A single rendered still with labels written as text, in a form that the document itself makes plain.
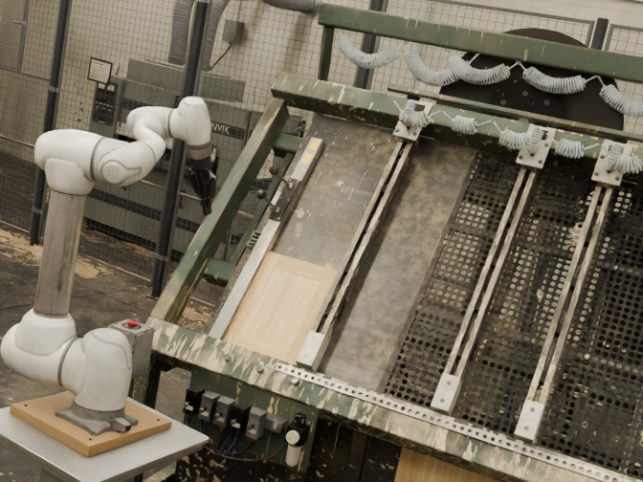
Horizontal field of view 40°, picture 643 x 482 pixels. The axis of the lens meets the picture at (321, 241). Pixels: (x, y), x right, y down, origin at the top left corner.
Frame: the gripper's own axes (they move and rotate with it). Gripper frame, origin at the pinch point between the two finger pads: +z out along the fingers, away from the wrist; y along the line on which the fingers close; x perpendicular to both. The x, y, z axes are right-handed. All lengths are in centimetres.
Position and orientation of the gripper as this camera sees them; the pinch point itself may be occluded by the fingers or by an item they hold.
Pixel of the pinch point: (206, 206)
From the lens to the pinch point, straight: 326.0
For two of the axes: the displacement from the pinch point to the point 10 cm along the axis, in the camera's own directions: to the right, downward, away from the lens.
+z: 0.5, 8.5, 5.2
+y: -8.2, -2.6, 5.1
